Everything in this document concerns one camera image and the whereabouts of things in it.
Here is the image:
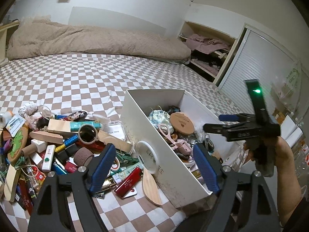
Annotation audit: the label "white usb stick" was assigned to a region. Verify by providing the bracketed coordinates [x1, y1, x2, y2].
[41, 145, 55, 172]

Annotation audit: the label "brown bandage roll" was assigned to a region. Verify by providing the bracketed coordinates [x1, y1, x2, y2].
[73, 147, 94, 166]

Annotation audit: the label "checkered bed sheet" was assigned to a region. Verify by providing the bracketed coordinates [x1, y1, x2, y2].
[1, 54, 238, 231]

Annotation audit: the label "beige rumpled duvet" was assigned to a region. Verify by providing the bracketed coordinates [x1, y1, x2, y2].
[7, 16, 191, 63]

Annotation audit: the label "round cork coaster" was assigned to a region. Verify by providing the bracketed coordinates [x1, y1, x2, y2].
[170, 112, 195, 136]

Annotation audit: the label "wall closet niche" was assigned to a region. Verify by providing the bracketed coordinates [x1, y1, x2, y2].
[178, 21, 238, 85]

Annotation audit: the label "pink scissors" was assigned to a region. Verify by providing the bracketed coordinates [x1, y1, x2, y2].
[158, 124, 192, 156]

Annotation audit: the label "dark red long lighter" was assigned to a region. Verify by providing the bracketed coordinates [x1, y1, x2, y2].
[18, 179, 33, 215]

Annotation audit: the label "white storage box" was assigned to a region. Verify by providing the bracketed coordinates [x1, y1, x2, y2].
[120, 89, 242, 208]

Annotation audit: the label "wooden paddle board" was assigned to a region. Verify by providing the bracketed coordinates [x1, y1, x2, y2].
[4, 165, 21, 202]

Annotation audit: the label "red lighter near edge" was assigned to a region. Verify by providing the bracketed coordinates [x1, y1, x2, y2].
[114, 167, 143, 198]

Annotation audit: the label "person's right hand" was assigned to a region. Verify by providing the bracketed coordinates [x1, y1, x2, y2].
[243, 136, 294, 175]

